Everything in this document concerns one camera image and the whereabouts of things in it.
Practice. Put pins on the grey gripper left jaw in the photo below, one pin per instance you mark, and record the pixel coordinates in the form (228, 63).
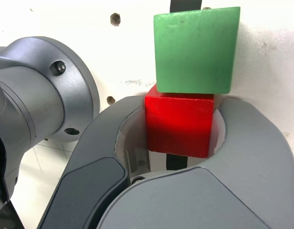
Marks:
(89, 171)

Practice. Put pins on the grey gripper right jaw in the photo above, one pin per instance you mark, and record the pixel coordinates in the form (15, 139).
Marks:
(233, 186)

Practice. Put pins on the red cube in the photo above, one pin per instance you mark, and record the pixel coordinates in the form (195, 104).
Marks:
(178, 124)

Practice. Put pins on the green cube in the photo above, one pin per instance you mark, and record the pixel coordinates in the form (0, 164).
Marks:
(194, 52)

